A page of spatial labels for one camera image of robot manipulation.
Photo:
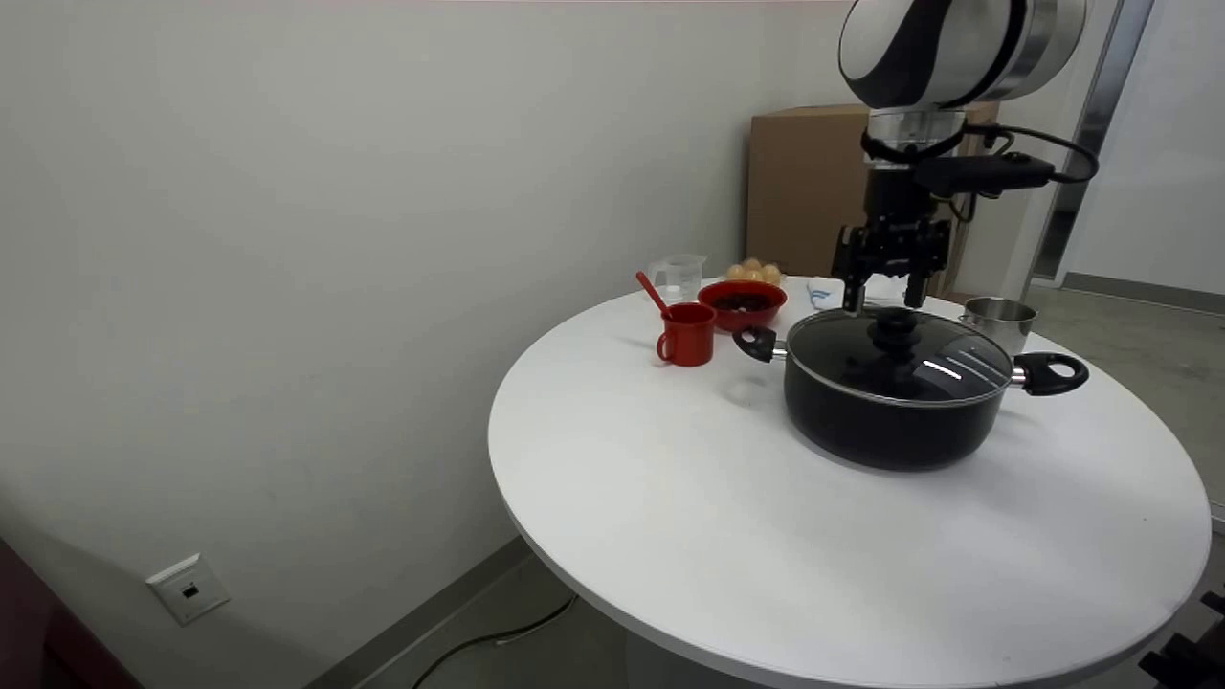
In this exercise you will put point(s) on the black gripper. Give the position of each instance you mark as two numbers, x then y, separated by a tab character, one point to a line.
900	233

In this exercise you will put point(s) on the glass lid with black knob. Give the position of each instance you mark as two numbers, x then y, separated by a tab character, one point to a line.
842	351

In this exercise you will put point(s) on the black cooking pot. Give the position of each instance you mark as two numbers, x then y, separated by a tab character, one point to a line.
881	427

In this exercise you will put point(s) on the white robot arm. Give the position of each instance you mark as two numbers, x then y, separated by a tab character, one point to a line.
949	53

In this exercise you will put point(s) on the small stainless steel pot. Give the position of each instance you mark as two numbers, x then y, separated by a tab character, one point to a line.
999	319

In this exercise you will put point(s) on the beige egg toy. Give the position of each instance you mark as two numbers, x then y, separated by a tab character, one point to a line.
743	270
768	270

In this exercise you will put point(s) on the red bowl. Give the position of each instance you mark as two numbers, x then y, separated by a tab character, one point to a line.
743	309

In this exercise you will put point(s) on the red mug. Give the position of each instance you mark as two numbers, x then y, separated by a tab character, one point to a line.
690	337

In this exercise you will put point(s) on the clear plastic measuring cup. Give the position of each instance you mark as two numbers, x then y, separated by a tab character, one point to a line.
676	272

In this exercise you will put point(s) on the red spoon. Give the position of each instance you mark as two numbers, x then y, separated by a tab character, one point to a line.
652	291

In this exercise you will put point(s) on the black equipment piece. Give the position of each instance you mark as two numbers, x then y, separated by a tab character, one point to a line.
1188	651

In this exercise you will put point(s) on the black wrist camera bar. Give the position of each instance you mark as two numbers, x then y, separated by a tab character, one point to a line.
988	175

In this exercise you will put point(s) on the grey metal door frame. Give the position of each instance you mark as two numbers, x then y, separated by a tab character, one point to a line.
1103	100

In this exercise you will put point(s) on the white wall outlet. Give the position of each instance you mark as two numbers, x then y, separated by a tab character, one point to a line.
190	589

